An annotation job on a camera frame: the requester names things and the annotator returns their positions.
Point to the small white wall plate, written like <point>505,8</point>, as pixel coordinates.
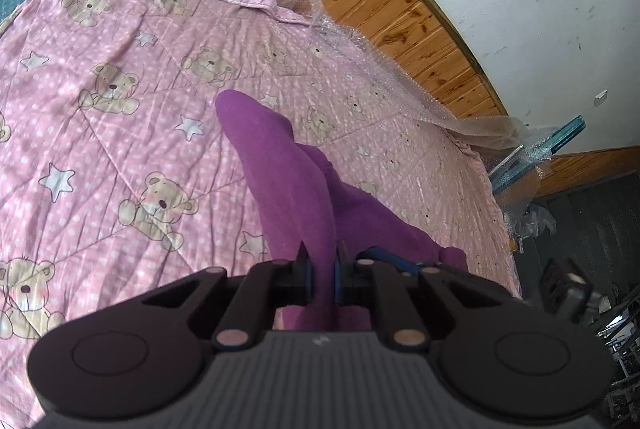
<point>600,97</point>

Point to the clear bubble wrap sheet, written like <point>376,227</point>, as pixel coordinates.
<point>320,16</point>

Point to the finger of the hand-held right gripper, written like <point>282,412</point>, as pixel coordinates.
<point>392,260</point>

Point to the pink bear print blanket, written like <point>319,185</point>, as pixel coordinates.
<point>125,134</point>

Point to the purple garment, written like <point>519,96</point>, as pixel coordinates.
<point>280,169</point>

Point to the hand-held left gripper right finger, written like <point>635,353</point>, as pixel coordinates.
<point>339,281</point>

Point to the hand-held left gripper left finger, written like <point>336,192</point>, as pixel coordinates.
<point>311,281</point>

